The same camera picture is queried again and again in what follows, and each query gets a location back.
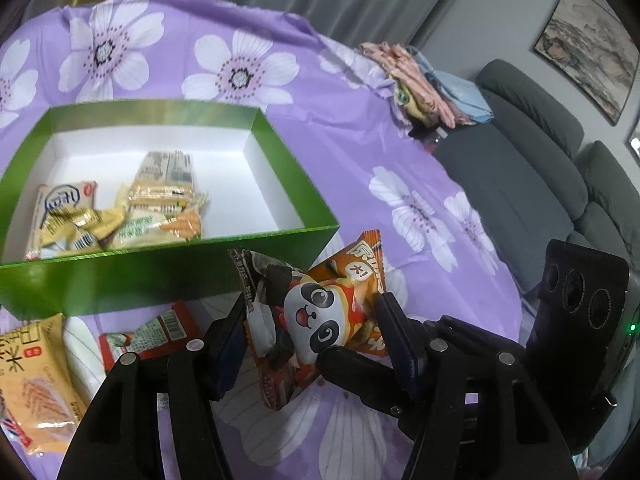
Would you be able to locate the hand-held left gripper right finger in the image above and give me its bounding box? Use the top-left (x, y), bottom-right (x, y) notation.
top-left (376, 292), bottom-right (573, 480)

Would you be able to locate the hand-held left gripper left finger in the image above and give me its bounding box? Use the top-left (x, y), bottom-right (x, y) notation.
top-left (57, 300), bottom-right (248, 480)

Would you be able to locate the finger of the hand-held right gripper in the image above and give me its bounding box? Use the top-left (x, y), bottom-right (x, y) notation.
top-left (422, 314), bottom-right (533, 361)
top-left (319, 346), bottom-right (416, 417)

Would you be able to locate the orange panda snack packet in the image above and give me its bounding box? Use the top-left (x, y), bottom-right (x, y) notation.
top-left (229, 230), bottom-right (396, 411)

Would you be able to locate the green cardboard box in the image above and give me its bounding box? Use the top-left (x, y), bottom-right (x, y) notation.
top-left (0, 99), bottom-right (341, 320)

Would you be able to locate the small yellow snack packet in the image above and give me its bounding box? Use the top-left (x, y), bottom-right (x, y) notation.
top-left (42, 205), bottom-right (128, 256)

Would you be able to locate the yellow rice cracker packet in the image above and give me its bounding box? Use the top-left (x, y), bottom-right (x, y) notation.
top-left (0, 312), bottom-right (90, 458)

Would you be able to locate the beige barcode snack packet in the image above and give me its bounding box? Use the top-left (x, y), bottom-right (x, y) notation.
top-left (127, 150), bottom-right (210, 211)

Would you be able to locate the white blue snack packet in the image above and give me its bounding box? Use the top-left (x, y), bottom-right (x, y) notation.
top-left (25, 181), bottom-right (98, 261)

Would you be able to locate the red snack packet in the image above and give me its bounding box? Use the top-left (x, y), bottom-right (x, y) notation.
top-left (97, 301), bottom-right (202, 373)

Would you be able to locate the grey sofa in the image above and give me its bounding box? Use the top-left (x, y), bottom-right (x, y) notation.
top-left (435, 57), bottom-right (640, 311)

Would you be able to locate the purple floral cloth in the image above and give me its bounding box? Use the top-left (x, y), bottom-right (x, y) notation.
top-left (0, 0), bottom-right (533, 480)

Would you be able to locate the dark cloth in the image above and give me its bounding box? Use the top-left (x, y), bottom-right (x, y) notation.
top-left (406, 122), bottom-right (453, 155)

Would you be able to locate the yellow green folded cloth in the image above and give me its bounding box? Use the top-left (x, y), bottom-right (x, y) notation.
top-left (394, 84), bottom-right (427, 122)

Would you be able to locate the light blue folded cloth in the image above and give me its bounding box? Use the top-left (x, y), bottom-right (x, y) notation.
top-left (422, 67), bottom-right (495, 125)

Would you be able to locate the folded clothes pile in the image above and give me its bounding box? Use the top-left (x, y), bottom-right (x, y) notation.
top-left (359, 41), bottom-right (468, 128)

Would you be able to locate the framed landscape painting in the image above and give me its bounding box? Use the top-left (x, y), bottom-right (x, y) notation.
top-left (531, 0), bottom-right (640, 127)

